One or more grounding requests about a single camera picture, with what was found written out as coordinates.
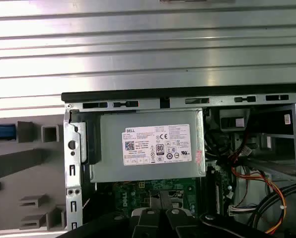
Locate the grey power supply unit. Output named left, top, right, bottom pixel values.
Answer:
left=90, top=109, right=207, bottom=184

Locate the black open PC case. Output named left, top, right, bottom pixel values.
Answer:
left=61, top=85, right=296, bottom=238

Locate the black RAM slot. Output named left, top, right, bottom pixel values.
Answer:
left=207, top=168, right=215, bottom=215
left=217, top=173, right=225, bottom=215
left=211, top=170, right=218, bottom=215

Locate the grey parts rack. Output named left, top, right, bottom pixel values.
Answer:
left=0, top=115, right=68, bottom=231

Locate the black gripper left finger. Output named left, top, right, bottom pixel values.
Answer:
left=60, top=190, right=165, bottom=238

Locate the orange red yellow wire bundle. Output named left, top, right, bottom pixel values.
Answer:
left=227, top=148, right=288, bottom=235

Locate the green motherboard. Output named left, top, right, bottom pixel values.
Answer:
left=113, top=158, right=235, bottom=224

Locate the hard disk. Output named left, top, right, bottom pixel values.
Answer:
left=0, top=123, right=16, bottom=141

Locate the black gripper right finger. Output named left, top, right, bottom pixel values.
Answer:
left=162, top=191, right=273, bottom=238

